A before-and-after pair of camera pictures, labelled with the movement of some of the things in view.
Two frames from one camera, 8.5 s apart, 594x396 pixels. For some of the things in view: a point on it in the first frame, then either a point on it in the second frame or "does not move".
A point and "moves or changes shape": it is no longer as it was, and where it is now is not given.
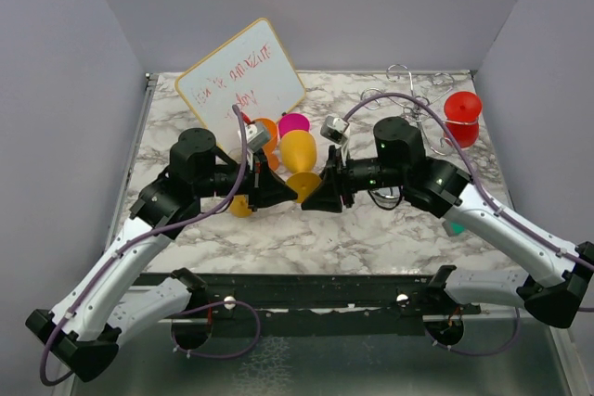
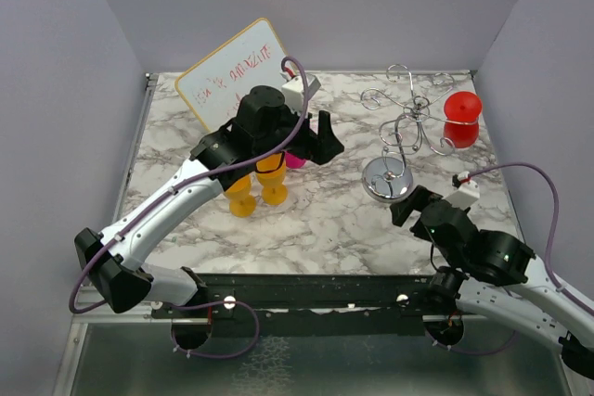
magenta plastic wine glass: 292,121 → 294,161
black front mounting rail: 338,304 does not move
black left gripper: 264,186 → 318,147
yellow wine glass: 299,153 moves or changes shape
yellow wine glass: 239,208 does not move
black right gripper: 335,182 → 419,197
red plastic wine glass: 462,110 does not move
